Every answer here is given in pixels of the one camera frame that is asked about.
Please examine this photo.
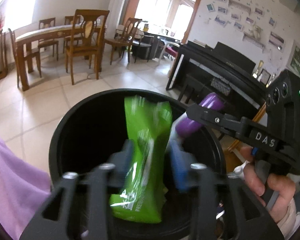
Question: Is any black upright piano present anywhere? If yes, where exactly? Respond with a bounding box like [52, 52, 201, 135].
[166, 41, 266, 119]

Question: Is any green snack packet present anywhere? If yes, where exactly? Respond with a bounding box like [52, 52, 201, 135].
[109, 96, 172, 224]

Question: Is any purple tablecloth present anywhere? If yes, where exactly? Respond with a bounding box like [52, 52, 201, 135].
[0, 137, 51, 239]

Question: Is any wooden chair far side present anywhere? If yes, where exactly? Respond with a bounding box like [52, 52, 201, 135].
[37, 17, 60, 61]

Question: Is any wooden chair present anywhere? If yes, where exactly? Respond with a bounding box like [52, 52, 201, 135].
[65, 9, 110, 85]
[37, 17, 60, 61]

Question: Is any right hand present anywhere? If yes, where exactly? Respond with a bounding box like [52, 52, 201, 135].
[239, 146, 297, 223]

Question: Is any wooden dining table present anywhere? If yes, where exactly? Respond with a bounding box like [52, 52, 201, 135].
[14, 24, 107, 92]

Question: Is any black trash bin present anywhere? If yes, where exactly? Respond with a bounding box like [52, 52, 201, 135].
[48, 88, 227, 240]

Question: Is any white standing air conditioner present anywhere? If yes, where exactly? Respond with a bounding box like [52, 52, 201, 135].
[105, 0, 125, 38]

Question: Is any purple tube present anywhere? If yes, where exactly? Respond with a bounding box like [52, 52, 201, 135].
[165, 92, 225, 153]

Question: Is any wooden chair near front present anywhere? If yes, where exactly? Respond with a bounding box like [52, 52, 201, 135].
[65, 9, 110, 85]

